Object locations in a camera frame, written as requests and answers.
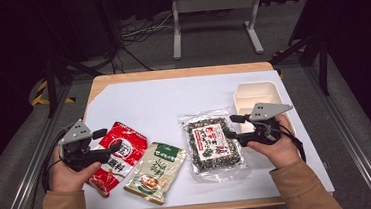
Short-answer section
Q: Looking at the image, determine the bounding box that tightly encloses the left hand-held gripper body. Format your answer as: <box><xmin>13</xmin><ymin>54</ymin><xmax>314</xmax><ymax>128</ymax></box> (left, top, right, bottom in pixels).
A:
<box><xmin>55</xmin><ymin>115</ymin><xmax>114</xmax><ymax>174</ymax></box>

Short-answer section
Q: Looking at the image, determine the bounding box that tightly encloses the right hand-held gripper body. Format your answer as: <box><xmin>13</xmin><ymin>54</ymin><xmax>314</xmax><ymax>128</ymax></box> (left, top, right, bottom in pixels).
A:
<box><xmin>233</xmin><ymin>99</ymin><xmax>297</xmax><ymax>149</ymax></box>

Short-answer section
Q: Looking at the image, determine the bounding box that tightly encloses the red sauce packet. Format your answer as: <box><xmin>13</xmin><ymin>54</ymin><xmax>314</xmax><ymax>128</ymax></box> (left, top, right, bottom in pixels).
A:
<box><xmin>81</xmin><ymin>119</ymin><xmax>152</xmax><ymax>199</ymax></box>

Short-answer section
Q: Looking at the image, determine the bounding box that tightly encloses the white plastic container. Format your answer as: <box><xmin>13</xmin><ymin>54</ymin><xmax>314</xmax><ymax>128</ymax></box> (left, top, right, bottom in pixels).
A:
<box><xmin>231</xmin><ymin>78</ymin><xmax>298</xmax><ymax>143</ymax></box>

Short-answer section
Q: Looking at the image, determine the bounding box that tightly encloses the clear seaweed snack packet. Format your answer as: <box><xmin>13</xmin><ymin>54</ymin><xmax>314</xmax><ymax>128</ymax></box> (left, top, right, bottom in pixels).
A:
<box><xmin>177</xmin><ymin>107</ymin><xmax>251</xmax><ymax>186</ymax></box>

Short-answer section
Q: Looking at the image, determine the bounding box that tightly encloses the beige green sauce packet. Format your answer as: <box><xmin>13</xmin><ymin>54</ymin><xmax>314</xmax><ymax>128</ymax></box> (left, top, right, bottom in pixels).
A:
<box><xmin>119</xmin><ymin>139</ymin><xmax>191</xmax><ymax>209</ymax></box>

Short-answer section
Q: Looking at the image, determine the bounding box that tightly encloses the person's left hand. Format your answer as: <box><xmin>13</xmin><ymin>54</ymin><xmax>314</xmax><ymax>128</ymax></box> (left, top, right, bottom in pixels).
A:
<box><xmin>46</xmin><ymin>142</ymin><xmax>105</xmax><ymax>195</ymax></box>

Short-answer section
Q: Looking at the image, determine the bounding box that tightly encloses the person's right hand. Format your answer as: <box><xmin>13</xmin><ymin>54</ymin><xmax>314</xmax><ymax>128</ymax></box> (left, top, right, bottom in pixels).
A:
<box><xmin>244</xmin><ymin>113</ymin><xmax>302</xmax><ymax>173</ymax></box>

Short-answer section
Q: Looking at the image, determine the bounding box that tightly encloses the yellow black hazard tape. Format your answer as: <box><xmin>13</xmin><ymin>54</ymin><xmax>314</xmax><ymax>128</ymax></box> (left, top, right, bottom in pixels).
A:
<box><xmin>29</xmin><ymin>77</ymin><xmax>77</xmax><ymax>108</ymax></box>

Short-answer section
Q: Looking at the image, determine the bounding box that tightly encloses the black metal stand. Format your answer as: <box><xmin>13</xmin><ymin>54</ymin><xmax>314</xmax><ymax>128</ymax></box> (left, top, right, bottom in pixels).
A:
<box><xmin>41</xmin><ymin>50</ymin><xmax>109</xmax><ymax>119</ymax></box>
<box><xmin>267</xmin><ymin>32</ymin><xmax>333</xmax><ymax>101</ymax></box>

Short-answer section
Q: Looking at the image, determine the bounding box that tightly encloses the white paper sheet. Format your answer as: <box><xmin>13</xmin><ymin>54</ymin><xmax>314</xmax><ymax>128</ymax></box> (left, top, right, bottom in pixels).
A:
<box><xmin>75</xmin><ymin>65</ymin><xmax>336</xmax><ymax>209</ymax></box>

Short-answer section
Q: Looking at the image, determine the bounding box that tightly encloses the white metal stand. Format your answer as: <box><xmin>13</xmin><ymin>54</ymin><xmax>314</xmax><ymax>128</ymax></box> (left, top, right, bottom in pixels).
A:
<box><xmin>168</xmin><ymin>0</ymin><xmax>269</xmax><ymax>61</ymax></box>

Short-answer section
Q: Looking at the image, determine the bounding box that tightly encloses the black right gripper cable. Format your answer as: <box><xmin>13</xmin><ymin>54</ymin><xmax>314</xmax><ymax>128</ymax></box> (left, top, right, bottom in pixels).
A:
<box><xmin>268</xmin><ymin>118</ymin><xmax>308</xmax><ymax>166</ymax></box>

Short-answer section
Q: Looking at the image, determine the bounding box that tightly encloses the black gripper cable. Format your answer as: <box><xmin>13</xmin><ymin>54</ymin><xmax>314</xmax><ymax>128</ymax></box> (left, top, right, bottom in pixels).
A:
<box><xmin>268</xmin><ymin>118</ymin><xmax>308</xmax><ymax>166</ymax></box>
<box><xmin>37</xmin><ymin>127</ymin><xmax>70</xmax><ymax>194</ymax></box>

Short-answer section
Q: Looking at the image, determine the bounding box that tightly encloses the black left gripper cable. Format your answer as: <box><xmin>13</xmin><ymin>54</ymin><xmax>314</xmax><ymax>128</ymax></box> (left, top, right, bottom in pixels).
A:
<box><xmin>37</xmin><ymin>127</ymin><xmax>70</xmax><ymax>194</ymax></box>

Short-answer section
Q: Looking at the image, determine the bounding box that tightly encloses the aluminium rail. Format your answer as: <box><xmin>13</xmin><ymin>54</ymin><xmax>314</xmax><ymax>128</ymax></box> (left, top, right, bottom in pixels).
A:
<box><xmin>0</xmin><ymin>82</ymin><xmax>82</xmax><ymax>209</ymax></box>
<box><xmin>303</xmin><ymin>59</ymin><xmax>371</xmax><ymax>209</ymax></box>

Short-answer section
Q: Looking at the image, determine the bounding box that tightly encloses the bundle of floor cables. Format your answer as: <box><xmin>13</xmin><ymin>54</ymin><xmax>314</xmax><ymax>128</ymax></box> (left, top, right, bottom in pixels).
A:
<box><xmin>107</xmin><ymin>12</ymin><xmax>179</xmax><ymax>75</ymax></box>

